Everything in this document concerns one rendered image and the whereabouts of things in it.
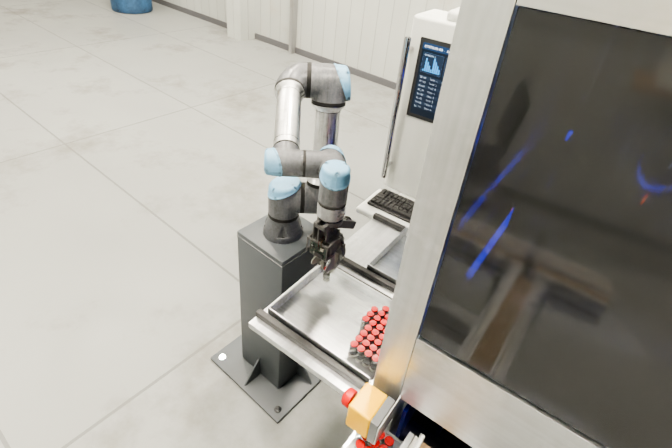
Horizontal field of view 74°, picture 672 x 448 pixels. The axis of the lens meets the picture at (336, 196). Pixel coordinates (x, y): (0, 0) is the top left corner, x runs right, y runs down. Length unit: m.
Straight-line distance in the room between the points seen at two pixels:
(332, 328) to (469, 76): 0.87
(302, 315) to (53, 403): 1.37
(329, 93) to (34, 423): 1.78
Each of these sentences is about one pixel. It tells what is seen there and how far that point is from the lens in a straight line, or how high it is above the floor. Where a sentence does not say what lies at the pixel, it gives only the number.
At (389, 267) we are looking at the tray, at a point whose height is 0.88.
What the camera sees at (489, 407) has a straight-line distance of 0.93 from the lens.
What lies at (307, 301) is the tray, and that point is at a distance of 1.36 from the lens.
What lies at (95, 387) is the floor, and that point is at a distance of 2.38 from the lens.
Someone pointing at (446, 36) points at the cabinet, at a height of 1.50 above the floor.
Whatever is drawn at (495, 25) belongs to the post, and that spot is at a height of 1.77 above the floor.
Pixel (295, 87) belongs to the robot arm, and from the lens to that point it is 1.43.
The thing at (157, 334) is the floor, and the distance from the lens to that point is 2.49.
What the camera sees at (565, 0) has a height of 1.81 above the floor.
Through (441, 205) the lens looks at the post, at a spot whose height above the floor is 1.51.
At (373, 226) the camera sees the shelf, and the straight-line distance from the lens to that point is 1.67.
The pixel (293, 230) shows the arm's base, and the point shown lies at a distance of 1.67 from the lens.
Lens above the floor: 1.89
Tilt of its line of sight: 34 degrees down
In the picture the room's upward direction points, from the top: 6 degrees clockwise
